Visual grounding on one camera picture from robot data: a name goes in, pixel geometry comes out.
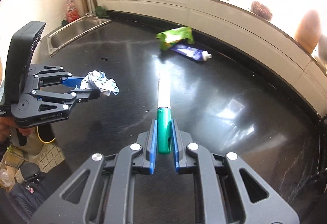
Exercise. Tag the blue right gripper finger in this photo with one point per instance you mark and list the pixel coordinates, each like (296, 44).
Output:
(86, 95)
(177, 145)
(151, 146)
(72, 81)

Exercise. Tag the white blue wrapper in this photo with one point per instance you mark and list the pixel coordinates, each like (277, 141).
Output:
(98, 80)

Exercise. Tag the green handled knife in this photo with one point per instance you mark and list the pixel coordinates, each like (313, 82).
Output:
(164, 115)

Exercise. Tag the person's left hand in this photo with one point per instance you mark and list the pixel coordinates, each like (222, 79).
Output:
(7, 124)

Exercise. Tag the stainless steel sink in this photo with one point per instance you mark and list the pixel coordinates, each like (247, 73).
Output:
(73, 31)

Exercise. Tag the red dish soap bottle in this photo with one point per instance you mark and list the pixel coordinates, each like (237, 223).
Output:
(71, 11)

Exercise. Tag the chrome faucet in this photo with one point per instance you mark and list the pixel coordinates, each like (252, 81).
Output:
(87, 4)

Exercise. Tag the dark green scrub cloth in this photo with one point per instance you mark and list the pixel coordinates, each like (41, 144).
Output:
(101, 12)

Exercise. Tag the green snack bag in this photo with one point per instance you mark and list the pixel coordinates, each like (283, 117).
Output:
(171, 37)

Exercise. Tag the blue toothpaste tube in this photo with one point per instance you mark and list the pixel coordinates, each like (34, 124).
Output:
(191, 52)

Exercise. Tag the brown jar on sill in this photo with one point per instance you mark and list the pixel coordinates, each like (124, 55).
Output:
(309, 31)

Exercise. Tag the white kettle on sill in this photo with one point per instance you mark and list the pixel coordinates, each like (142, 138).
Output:
(322, 49)

